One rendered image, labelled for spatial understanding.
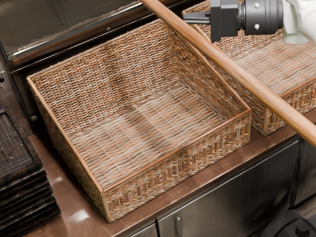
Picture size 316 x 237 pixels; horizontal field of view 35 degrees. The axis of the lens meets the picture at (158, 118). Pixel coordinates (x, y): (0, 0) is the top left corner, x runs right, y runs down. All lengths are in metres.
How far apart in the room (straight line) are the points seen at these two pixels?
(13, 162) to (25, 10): 0.48
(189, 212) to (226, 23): 0.72
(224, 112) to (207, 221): 0.38
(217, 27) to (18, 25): 0.69
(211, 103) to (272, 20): 0.70
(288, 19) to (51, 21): 0.78
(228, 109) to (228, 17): 0.61
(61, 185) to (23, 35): 0.49
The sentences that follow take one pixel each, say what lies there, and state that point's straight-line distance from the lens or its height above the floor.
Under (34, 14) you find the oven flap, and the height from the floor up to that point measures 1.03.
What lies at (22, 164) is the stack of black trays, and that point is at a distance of 1.42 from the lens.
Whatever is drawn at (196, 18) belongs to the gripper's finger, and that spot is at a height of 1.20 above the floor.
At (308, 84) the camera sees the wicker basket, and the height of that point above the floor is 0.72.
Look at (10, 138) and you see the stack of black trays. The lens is 1.51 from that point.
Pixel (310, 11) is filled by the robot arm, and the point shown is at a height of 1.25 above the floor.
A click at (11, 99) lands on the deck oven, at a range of 1.74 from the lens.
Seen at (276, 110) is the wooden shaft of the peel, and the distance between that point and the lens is 0.93.
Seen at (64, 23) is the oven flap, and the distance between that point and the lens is 1.65.
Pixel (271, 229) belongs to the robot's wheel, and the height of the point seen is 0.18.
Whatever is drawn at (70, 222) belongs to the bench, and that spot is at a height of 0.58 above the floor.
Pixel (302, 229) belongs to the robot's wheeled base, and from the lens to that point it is 1.92.
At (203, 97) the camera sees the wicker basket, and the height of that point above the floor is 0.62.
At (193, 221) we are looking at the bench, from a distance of 1.72.
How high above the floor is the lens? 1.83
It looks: 44 degrees down
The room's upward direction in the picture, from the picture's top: 7 degrees counter-clockwise
